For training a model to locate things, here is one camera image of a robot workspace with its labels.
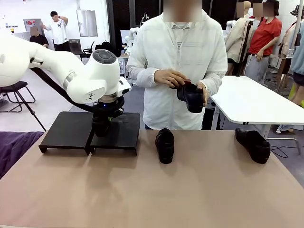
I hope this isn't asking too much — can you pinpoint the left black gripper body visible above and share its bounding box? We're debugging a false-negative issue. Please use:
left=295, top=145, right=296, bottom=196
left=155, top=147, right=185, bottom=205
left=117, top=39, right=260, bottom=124
left=92, top=101, right=119, bottom=130

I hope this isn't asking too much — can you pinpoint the black perforated monk-strap shoe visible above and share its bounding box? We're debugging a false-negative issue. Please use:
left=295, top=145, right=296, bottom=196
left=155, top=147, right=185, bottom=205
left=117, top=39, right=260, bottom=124
left=155, top=128, right=176, bottom=165
left=91, top=120, right=111, bottom=138

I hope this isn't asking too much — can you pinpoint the black cap-toe buckle shoe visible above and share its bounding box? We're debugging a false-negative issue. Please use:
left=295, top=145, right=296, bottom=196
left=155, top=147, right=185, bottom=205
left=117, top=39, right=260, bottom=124
left=176, top=79, right=207, bottom=114
left=235, top=127, right=271, bottom=164

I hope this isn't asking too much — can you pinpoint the person's left forearm white sleeve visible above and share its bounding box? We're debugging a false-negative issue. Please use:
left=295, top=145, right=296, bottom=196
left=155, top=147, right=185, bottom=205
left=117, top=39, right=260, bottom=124
left=201, top=67, right=228, bottom=95

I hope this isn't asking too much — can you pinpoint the person's right forearm white sleeve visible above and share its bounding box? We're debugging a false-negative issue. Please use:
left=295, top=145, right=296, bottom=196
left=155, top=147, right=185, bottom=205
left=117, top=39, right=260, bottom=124
left=125, top=64, right=160, bottom=89

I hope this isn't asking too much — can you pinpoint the black shoe stand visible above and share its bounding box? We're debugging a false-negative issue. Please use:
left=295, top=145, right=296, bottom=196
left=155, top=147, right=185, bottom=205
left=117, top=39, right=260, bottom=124
left=38, top=111, right=98, bottom=156
left=89, top=112, right=141, bottom=157

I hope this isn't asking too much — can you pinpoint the person's right hand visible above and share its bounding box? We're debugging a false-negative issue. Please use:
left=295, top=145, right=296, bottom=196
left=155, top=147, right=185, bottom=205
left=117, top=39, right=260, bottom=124
left=153, top=68, right=190, bottom=90

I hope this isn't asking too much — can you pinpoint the person's left hand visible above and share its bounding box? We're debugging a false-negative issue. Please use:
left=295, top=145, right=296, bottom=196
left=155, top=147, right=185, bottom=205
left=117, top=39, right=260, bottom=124
left=196, top=80, right=209, bottom=107

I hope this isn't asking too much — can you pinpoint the background workbench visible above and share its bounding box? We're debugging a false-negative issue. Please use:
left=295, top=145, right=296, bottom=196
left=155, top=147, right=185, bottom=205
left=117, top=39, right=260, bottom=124
left=118, top=53, right=133, bottom=86

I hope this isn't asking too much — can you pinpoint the black backpack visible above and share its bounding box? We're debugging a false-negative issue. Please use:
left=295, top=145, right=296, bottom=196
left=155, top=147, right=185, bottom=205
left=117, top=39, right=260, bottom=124
left=95, top=40, right=112, bottom=52

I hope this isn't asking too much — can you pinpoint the person in white jacket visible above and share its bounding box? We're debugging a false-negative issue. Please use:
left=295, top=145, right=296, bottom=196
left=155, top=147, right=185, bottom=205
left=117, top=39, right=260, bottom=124
left=125, top=0, right=228, bottom=131

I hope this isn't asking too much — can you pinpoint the black metal chair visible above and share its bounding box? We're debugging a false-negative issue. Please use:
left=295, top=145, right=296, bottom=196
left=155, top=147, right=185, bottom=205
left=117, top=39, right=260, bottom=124
left=0, top=81, right=37, bottom=113

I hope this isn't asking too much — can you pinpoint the purple cloth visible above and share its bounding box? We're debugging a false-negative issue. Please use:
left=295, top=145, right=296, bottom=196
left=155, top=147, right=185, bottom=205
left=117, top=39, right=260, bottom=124
left=0, top=130, right=46, bottom=179

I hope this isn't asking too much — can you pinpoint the man in white t-shirt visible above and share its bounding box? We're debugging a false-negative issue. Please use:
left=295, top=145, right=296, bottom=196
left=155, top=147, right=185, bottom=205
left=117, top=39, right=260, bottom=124
left=42, top=10, right=70, bottom=52

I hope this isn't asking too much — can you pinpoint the seated person in black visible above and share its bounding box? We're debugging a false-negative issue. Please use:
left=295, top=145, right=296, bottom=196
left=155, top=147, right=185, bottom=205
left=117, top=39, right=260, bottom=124
left=29, top=26, right=50, bottom=48

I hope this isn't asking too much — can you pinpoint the grey panel with red sign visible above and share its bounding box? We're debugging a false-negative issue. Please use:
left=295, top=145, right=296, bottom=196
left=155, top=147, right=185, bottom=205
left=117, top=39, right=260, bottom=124
left=23, top=18, right=44, bottom=33

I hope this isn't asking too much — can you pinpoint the white side table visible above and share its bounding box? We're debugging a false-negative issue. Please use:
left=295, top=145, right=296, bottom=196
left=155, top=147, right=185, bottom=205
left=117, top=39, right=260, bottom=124
left=210, top=75, right=304, bottom=155

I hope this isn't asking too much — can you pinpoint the black background tripod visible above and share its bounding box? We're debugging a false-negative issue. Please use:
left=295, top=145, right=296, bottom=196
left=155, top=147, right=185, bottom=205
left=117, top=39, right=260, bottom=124
left=237, top=20, right=254, bottom=77

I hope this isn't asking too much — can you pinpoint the person in red shirt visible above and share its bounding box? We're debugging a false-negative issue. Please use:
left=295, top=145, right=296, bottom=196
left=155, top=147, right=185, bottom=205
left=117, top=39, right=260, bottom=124
left=247, top=0, right=284, bottom=84

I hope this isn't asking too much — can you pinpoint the person in teal shirt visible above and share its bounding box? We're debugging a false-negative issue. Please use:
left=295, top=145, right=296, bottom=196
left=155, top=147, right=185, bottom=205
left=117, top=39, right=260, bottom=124
left=290, top=30, right=304, bottom=105

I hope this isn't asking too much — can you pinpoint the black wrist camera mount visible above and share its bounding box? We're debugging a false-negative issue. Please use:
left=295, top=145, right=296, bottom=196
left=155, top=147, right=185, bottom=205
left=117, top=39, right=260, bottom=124
left=93, top=96, right=125, bottom=117

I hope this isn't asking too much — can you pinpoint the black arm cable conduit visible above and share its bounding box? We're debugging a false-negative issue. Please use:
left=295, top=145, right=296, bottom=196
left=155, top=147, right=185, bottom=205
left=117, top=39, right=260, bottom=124
left=28, top=67, right=100, bottom=114

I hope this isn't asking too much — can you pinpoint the grey wall panel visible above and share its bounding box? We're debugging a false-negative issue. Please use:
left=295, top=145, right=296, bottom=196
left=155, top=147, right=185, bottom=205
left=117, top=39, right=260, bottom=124
left=68, top=39, right=81, bottom=55

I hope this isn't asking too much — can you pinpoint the silver wall mirror panel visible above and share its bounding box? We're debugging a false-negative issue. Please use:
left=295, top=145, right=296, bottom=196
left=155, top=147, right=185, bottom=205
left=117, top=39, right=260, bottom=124
left=76, top=9, right=98, bottom=38

